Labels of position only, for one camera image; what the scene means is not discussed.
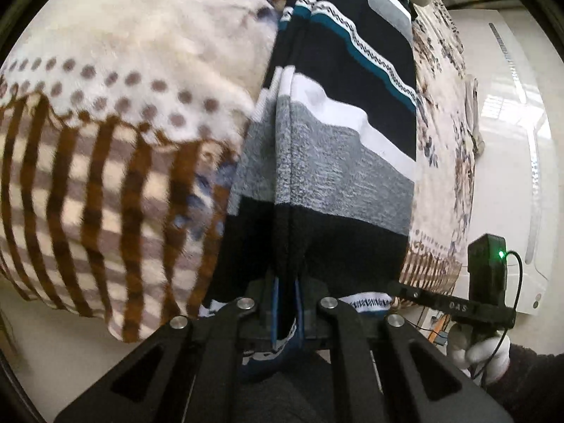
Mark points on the striped navy teal knit sweater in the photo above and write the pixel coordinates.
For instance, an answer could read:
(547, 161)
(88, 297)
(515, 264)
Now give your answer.
(325, 182)

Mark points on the white air conditioner unit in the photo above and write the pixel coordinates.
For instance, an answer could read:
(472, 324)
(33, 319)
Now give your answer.
(516, 188)

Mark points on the white gloved right hand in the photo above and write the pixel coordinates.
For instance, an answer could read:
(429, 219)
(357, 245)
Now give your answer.
(487, 358)

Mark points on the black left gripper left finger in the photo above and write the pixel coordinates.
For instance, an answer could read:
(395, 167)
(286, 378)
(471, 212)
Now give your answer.
(258, 329)

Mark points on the cream floral fleece blanket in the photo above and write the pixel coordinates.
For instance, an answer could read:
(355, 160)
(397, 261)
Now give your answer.
(116, 116)

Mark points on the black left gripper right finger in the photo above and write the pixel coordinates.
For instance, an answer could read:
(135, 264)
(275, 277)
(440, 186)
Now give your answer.
(312, 326)

